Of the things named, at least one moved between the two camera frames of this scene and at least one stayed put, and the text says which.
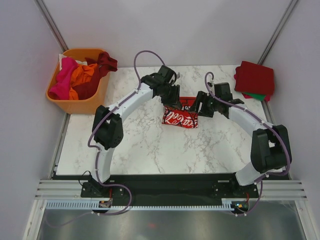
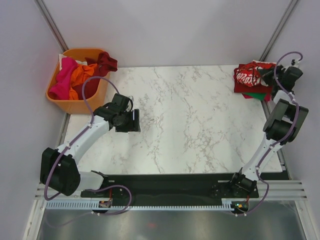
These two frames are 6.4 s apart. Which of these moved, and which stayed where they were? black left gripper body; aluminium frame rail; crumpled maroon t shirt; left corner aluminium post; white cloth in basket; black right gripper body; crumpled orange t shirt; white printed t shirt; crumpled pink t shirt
Moved: black right gripper body; black left gripper body; white printed t shirt
Stayed: crumpled pink t shirt; aluminium frame rail; left corner aluminium post; white cloth in basket; crumpled orange t shirt; crumpled maroon t shirt
